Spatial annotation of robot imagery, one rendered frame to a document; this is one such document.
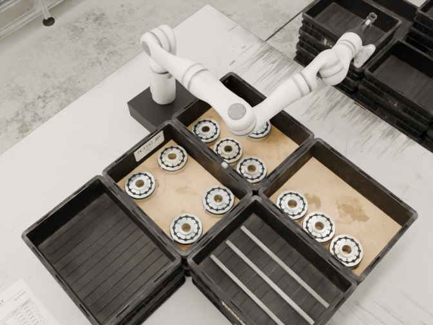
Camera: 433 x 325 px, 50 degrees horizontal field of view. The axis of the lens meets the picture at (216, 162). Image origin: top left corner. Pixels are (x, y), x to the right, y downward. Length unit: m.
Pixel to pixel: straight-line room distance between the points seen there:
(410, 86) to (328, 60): 1.17
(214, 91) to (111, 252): 0.59
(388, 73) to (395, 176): 0.86
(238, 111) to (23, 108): 1.87
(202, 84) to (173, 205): 0.41
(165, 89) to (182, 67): 0.27
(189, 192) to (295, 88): 0.49
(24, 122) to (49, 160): 1.09
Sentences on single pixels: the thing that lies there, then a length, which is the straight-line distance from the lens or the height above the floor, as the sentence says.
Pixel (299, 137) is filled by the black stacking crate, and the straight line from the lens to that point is 1.64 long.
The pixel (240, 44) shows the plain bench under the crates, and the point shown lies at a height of 0.70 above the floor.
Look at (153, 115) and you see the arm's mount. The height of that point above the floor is 0.78.
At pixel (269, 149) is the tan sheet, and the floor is 0.83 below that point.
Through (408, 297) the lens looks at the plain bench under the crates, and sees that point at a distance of 1.69.
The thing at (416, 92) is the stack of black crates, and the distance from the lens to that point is 2.55.
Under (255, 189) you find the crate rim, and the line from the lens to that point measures 1.46.
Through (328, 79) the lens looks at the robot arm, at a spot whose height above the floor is 1.14.
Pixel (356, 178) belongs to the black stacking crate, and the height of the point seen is 0.89.
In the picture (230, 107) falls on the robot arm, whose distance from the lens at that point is 1.38.
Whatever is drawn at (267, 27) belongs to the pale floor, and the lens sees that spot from 3.22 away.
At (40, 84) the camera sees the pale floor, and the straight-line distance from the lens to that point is 3.10.
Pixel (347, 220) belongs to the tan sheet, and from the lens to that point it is 1.57.
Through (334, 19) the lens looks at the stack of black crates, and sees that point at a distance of 2.61.
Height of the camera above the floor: 2.23
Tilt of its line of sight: 60 degrees down
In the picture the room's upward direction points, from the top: 1 degrees counter-clockwise
